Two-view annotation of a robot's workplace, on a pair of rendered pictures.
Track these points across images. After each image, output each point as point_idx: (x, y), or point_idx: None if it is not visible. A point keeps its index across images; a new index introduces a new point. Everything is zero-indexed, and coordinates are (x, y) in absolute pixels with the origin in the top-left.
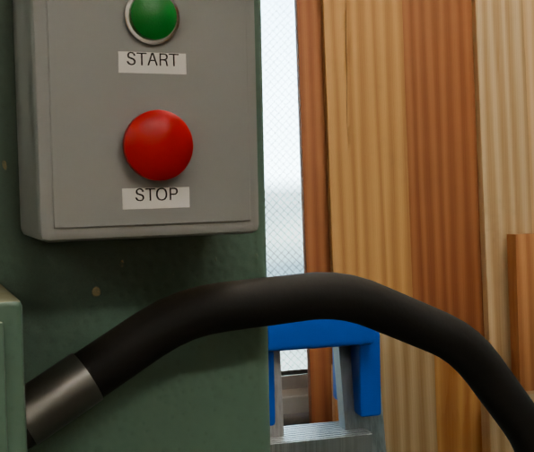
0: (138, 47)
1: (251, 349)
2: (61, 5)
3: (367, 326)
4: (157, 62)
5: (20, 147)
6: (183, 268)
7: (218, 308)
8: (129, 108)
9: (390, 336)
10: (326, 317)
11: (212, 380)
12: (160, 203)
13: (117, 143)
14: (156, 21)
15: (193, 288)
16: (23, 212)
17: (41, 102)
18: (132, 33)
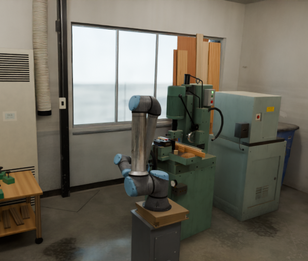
0: (211, 97)
1: (210, 111)
2: (209, 96)
3: (216, 110)
4: (211, 98)
5: (204, 101)
6: (208, 106)
7: (211, 109)
8: (210, 100)
9: (217, 110)
10: (215, 109)
11: (208, 112)
12: (211, 104)
13: (210, 101)
14: (212, 96)
15: (210, 107)
16: (204, 104)
17: (208, 100)
18: (211, 97)
